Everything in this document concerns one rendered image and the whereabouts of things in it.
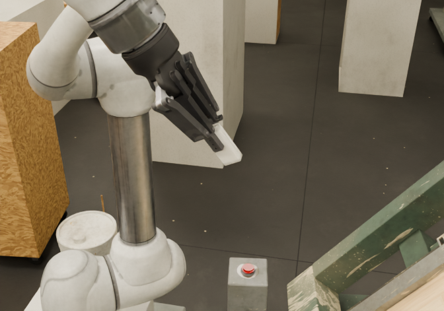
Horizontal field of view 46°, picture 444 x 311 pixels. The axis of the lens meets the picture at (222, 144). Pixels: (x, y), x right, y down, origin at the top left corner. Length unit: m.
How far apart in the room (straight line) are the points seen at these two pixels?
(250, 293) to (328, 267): 0.25
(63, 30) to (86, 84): 0.24
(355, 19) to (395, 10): 0.33
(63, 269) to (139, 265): 0.19
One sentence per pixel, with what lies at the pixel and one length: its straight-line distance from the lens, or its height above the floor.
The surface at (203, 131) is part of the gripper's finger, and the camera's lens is 0.74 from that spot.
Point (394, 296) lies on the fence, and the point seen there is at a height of 1.10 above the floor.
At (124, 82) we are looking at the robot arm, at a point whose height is 1.61.
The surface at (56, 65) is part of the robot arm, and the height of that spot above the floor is 1.72.
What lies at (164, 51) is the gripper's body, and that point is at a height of 1.84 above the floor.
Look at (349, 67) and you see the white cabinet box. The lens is 4.97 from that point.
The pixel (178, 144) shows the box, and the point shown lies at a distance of 3.78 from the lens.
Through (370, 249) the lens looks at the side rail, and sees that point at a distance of 1.63.
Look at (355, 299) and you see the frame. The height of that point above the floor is 0.79.
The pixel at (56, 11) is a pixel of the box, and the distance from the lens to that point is 4.71.
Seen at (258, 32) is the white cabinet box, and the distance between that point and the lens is 6.15.
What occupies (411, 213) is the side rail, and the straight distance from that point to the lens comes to 1.57.
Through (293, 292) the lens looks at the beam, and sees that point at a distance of 1.73.
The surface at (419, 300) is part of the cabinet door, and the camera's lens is 1.40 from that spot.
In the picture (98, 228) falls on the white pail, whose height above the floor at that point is 0.36.
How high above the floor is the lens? 2.09
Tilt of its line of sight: 31 degrees down
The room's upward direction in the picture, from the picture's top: straight up
